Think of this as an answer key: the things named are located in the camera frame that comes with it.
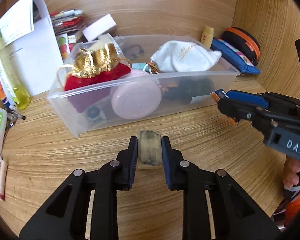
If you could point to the black orange zipper case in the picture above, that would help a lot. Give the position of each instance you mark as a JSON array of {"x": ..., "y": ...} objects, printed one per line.
[{"x": 244, "y": 42}]

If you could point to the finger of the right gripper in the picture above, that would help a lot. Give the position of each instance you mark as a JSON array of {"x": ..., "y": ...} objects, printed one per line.
[
  {"x": 239, "y": 109},
  {"x": 248, "y": 98}
]

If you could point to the clear plastic storage bin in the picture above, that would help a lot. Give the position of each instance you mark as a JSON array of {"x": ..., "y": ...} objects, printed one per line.
[{"x": 89, "y": 108}]

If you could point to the yellow liquid spray bottle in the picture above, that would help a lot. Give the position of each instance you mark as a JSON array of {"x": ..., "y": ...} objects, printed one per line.
[{"x": 14, "y": 90}]

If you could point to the white folded paper sheet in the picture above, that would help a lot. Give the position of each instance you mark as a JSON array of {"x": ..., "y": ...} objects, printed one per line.
[{"x": 31, "y": 43}]

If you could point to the pink round compact case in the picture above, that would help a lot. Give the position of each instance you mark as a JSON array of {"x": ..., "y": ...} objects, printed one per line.
[{"x": 135, "y": 100}]

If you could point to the person right hand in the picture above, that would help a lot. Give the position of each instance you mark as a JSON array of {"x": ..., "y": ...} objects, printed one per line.
[{"x": 290, "y": 172}]

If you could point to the red gold drawstring pouch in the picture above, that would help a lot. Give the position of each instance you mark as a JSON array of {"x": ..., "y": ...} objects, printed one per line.
[{"x": 92, "y": 67}]

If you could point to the white drawstring pouch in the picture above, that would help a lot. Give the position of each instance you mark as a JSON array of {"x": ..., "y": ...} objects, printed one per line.
[{"x": 179, "y": 56}]

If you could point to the yellow cream tube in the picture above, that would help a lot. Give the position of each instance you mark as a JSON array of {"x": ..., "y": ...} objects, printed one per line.
[{"x": 207, "y": 37}]

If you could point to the clear jar beige contents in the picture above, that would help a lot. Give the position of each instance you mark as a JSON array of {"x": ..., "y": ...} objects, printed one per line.
[{"x": 102, "y": 40}]

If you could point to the white small cardboard box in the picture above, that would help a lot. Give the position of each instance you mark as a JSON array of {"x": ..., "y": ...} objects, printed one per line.
[{"x": 99, "y": 27}]

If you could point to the blue patchwork pouch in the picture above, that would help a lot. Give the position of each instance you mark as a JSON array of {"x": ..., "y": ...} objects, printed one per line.
[{"x": 234, "y": 56}]

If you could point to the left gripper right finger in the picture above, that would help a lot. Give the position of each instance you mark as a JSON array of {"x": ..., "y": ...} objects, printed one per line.
[{"x": 214, "y": 198}]

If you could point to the fruit sticker sheet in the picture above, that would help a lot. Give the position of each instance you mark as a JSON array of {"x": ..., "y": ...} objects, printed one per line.
[{"x": 63, "y": 45}]

